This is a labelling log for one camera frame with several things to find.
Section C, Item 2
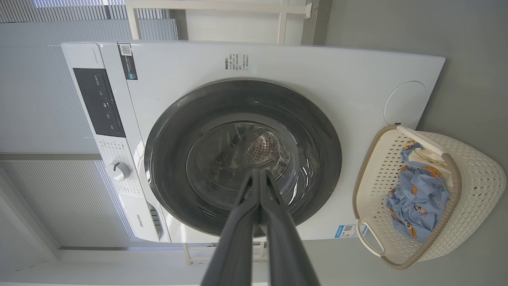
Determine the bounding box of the stainless steel washing machine drum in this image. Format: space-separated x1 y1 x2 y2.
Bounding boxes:
187 121 300 204

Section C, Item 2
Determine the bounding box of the cream cartoon print garment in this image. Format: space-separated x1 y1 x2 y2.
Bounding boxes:
408 148 451 175

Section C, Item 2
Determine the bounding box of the white metal frame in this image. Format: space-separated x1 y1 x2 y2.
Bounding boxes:
125 0 312 45

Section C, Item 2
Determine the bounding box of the blue cartoon print garment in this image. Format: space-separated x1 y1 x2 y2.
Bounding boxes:
387 141 452 243

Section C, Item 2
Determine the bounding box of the round white filter cover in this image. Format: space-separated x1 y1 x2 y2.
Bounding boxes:
384 81 428 127

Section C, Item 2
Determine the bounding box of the blue energy label sticker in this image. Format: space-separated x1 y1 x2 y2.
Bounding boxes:
335 224 366 239

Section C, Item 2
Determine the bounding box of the cream perforated laundry basket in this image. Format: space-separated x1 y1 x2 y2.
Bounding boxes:
352 125 506 271

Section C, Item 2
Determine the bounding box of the white front-load washing machine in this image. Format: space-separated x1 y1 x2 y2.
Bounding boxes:
62 40 446 243

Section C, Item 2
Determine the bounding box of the black washing machine display panel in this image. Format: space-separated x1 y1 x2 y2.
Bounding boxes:
73 68 126 138

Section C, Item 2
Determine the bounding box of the black washing machine door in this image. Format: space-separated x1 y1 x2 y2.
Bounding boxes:
144 79 342 238

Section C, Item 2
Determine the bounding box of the white washing machine control knob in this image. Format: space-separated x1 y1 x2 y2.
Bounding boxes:
106 160 131 182

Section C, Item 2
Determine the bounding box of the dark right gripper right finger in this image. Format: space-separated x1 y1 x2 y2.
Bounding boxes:
260 170 321 286

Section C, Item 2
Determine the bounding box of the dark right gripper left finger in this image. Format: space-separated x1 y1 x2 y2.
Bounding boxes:
200 170 261 286

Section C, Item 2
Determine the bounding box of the black QR code sticker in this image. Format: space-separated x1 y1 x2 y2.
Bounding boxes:
118 43 138 81

